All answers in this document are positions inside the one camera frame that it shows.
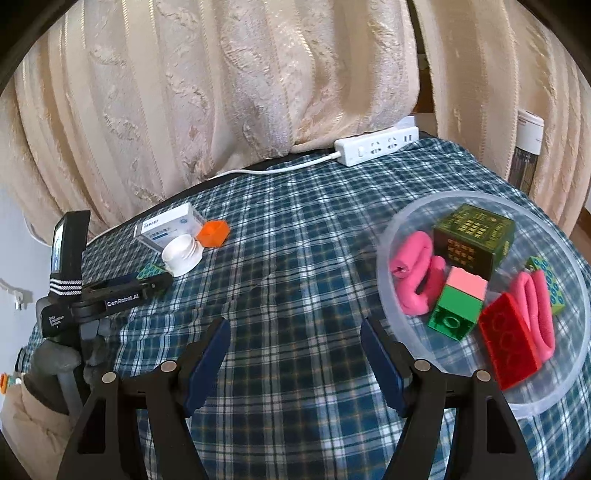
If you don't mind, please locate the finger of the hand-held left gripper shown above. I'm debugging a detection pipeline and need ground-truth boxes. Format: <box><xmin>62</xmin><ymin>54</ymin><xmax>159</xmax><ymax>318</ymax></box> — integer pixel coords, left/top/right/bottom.
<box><xmin>141</xmin><ymin>273</ymin><xmax>171</xmax><ymax>298</ymax></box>
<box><xmin>85</xmin><ymin>274</ymin><xmax>141</xmax><ymax>294</ymax></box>

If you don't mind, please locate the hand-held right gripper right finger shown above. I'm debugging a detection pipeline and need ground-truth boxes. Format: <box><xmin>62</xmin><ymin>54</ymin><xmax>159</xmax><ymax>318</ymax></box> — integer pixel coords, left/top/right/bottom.
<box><xmin>360</xmin><ymin>318</ymin><xmax>539</xmax><ymax>480</ymax></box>

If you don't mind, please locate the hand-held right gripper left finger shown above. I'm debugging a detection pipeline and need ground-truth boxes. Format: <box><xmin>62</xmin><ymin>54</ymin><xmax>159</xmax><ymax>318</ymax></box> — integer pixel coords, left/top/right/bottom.
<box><xmin>55</xmin><ymin>318</ymin><xmax>232</xmax><ymax>480</ymax></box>

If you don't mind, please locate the white plastic jar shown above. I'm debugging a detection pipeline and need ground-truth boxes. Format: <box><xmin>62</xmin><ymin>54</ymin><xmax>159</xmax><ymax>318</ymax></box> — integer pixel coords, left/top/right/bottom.
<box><xmin>161</xmin><ymin>234</ymin><xmax>205</xmax><ymax>278</ymax></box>

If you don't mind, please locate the white medicine box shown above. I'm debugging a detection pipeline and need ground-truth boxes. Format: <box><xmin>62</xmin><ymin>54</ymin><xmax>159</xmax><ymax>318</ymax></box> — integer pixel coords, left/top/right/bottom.
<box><xmin>134</xmin><ymin>203</ymin><xmax>205</xmax><ymax>250</ymax></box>

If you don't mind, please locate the orange toy block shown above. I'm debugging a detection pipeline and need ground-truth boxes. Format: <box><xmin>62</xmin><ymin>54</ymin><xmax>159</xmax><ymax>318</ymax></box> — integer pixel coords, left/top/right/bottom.
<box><xmin>198</xmin><ymin>220</ymin><xmax>230</xmax><ymax>248</ymax></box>

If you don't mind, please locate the pink and green toy block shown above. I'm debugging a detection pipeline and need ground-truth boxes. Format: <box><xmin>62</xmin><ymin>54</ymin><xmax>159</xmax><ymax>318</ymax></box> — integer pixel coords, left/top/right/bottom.
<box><xmin>427</xmin><ymin>266</ymin><xmax>489</xmax><ymax>342</ymax></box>

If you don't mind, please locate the pink foam hair curler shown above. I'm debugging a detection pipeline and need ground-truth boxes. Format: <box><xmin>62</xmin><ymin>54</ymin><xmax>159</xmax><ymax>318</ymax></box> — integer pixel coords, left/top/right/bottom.
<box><xmin>389</xmin><ymin>231</ymin><xmax>448</xmax><ymax>316</ymax></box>
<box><xmin>508</xmin><ymin>270</ymin><xmax>556</xmax><ymax>361</ymax></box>

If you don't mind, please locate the red toy block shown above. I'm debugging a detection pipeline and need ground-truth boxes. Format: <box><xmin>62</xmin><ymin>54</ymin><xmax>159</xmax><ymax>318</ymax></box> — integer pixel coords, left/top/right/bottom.
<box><xmin>478</xmin><ymin>292</ymin><xmax>543</xmax><ymax>391</ymax></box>

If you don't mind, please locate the dark green gold-print box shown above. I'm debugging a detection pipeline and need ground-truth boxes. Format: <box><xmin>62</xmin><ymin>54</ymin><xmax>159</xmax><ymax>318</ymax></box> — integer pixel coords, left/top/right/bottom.
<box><xmin>433</xmin><ymin>204</ymin><xmax>516</xmax><ymax>280</ymax></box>

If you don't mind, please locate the clear plastic bowl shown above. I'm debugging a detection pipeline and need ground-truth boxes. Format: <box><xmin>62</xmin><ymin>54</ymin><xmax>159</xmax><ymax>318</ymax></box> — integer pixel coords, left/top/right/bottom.
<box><xmin>375</xmin><ymin>191</ymin><xmax>591</xmax><ymax>415</ymax></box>

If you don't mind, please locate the person's left hand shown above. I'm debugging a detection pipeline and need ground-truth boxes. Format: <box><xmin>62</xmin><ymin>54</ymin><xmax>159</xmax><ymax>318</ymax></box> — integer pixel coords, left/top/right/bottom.
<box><xmin>37</xmin><ymin>320</ymin><xmax>114</xmax><ymax>377</ymax></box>

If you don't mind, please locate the blue plaid tablecloth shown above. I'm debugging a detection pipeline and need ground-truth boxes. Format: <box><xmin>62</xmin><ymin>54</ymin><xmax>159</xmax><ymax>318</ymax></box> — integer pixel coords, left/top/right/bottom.
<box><xmin>25</xmin><ymin>136</ymin><xmax>591</xmax><ymax>480</ymax></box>

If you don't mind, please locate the cream patterned curtain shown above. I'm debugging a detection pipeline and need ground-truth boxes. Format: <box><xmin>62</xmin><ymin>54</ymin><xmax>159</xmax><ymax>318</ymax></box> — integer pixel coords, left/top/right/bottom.
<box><xmin>0</xmin><ymin>0</ymin><xmax>421</xmax><ymax>259</ymax></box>
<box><xmin>409</xmin><ymin>0</ymin><xmax>591</xmax><ymax>241</ymax></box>

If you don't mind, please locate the white power strip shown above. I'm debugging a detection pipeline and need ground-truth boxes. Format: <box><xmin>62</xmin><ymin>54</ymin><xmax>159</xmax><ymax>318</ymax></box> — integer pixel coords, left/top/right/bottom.
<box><xmin>334</xmin><ymin>126</ymin><xmax>420</xmax><ymax>168</ymax></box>

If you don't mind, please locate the white tower heater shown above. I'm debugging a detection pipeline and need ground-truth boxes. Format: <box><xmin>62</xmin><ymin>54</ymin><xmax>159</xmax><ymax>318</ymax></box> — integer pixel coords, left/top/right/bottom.
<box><xmin>508</xmin><ymin>108</ymin><xmax>546</xmax><ymax>197</ymax></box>

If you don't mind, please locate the white wall plug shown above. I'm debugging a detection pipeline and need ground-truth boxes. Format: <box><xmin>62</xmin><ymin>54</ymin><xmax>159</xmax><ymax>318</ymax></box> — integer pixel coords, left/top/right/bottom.
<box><xmin>0</xmin><ymin>277</ymin><xmax>28</xmax><ymax>311</ymax></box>

